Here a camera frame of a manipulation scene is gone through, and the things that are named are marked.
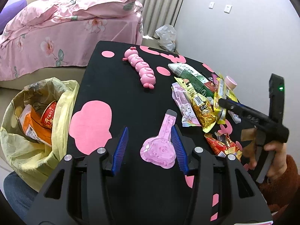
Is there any pink spoon-shaped snack pack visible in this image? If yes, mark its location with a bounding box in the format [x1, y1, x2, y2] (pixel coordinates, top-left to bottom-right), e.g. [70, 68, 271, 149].
[140, 109, 177, 169]

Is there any yellow snack bar wrapper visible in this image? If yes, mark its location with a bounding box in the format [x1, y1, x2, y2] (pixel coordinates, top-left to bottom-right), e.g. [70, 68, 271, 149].
[213, 77, 226, 125]

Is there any gold yellow snack wrapper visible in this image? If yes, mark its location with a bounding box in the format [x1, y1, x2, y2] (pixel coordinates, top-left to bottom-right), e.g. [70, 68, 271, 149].
[175, 77, 217, 133]

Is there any pink cartoon candy wrapper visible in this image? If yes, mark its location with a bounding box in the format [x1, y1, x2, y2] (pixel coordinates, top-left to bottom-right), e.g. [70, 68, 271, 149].
[171, 82, 201, 127]

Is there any green white snack wrapper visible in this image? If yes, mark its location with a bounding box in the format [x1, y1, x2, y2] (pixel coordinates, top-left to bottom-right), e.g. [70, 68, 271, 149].
[168, 63, 215, 98]

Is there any yellow trash bag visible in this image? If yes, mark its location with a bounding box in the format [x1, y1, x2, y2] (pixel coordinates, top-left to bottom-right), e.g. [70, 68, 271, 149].
[1, 78, 79, 191]

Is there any orange snack bag in trash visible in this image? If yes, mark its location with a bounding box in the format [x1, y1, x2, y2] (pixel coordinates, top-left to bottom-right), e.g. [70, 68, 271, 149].
[19, 105, 52, 147]

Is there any person's right hand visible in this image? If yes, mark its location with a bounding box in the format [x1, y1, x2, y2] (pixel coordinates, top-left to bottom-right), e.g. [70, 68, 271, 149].
[242, 141, 287, 182]

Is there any pink cylindrical container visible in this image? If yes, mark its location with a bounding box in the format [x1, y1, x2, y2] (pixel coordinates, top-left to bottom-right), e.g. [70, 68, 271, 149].
[224, 76, 237, 90]

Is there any red gold snack packet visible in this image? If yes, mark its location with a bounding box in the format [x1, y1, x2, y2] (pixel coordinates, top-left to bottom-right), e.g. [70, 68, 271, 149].
[204, 132, 243, 160]

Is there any brown fuzzy right sleeve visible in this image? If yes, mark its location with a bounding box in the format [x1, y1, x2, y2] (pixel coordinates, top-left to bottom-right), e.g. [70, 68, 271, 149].
[259, 155, 299, 213]

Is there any black pink-patterned tablecloth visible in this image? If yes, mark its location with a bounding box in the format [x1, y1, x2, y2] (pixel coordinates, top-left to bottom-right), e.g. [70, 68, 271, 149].
[53, 40, 270, 225]

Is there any pink caterpillar toy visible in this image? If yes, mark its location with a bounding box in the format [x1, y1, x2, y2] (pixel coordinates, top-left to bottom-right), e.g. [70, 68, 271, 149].
[123, 46, 156, 89]

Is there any red instant noodle cup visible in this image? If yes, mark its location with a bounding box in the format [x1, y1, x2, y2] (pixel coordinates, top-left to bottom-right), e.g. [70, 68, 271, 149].
[41, 100, 57, 129]

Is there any white plastic bag on floor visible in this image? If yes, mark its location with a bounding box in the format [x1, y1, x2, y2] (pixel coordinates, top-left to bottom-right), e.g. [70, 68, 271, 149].
[155, 24, 176, 52]

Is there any blue jeans leg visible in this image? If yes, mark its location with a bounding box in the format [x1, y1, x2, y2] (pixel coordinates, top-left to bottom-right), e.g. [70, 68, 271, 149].
[4, 172, 38, 220]

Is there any bed with pink floral quilt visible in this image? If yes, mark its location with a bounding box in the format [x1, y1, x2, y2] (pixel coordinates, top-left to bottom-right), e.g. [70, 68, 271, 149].
[1, 0, 143, 81]

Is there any purple pillow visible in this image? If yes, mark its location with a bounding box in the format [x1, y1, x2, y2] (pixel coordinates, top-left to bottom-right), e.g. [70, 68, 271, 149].
[0, 0, 27, 34]

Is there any white wall socket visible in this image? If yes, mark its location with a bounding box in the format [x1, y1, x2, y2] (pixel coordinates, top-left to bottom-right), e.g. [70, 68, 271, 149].
[224, 5, 232, 14]

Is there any white wall switch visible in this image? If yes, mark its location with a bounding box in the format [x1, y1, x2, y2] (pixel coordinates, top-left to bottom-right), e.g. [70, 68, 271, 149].
[208, 1, 215, 9]

